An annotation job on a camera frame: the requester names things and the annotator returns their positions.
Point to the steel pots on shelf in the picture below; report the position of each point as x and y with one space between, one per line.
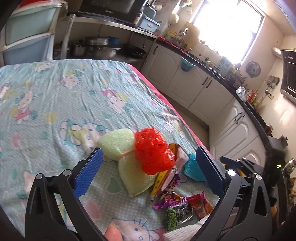
95 48

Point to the blue towel cloth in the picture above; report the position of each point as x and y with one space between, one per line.
192 169

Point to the black microwave oven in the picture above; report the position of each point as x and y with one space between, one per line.
122 10

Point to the sauce bottles group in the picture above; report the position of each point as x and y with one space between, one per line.
253 98

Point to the black green snack packet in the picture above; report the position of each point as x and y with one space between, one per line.
177 216

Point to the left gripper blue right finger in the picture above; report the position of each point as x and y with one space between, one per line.
243 209

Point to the red mesh plastic bag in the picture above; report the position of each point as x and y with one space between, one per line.
152 151

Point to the purple candy wrapper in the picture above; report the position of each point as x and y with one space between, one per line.
169 200

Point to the black granite countertop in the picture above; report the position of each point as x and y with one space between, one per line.
219 76

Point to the wooden cutting board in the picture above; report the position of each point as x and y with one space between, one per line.
192 35

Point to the range hood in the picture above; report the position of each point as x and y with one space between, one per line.
288 83

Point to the red white paper box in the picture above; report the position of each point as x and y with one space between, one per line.
164 178

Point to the blue hanging basket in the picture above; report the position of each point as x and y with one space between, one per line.
186 66

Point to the black frying pan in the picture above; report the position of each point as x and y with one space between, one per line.
133 51

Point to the wall mounted small fan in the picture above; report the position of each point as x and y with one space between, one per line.
253 69

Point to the blue dish rack box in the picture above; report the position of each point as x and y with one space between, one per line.
148 24

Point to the red orange snack wrapper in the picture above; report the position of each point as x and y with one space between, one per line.
200 205

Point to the metal shelf rack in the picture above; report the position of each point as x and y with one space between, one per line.
81 27

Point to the teal plastic drawer unit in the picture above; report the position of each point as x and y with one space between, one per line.
28 35

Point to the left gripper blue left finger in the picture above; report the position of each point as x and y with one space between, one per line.
43 220

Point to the person's left hand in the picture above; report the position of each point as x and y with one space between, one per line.
112 233

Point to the hello kitty tablecloth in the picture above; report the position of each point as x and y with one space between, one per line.
52 115

